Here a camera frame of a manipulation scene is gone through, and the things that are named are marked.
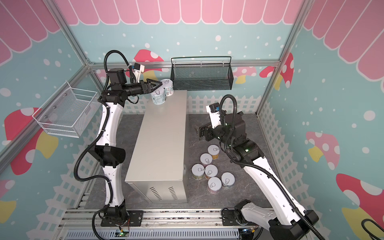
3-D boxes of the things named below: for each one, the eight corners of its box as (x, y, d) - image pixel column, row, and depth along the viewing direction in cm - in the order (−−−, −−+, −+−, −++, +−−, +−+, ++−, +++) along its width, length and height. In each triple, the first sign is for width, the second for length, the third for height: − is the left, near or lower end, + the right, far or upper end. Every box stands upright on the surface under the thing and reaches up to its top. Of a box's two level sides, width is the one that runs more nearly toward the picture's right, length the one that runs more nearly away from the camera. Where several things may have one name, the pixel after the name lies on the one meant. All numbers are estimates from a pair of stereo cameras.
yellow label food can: (208, 159, 97) (208, 155, 92) (207, 149, 102) (208, 144, 97) (219, 159, 97) (220, 155, 92) (217, 149, 102) (219, 144, 97)
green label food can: (191, 180, 88) (191, 176, 84) (191, 167, 93) (191, 163, 89) (204, 180, 88) (204, 176, 84) (204, 167, 93) (204, 163, 89)
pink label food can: (207, 194, 84) (208, 190, 79) (207, 180, 89) (207, 176, 84) (221, 194, 84) (222, 190, 79) (220, 180, 89) (221, 176, 84)
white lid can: (198, 163, 95) (198, 159, 91) (203, 154, 99) (204, 150, 95) (207, 169, 92) (208, 165, 88) (213, 159, 96) (214, 155, 92)
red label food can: (204, 179, 88) (205, 176, 84) (204, 168, 93) (204, 164, 89) (217, 179, 88) (218, 176, 84) (216, 168, 93) (217, 164, 89)
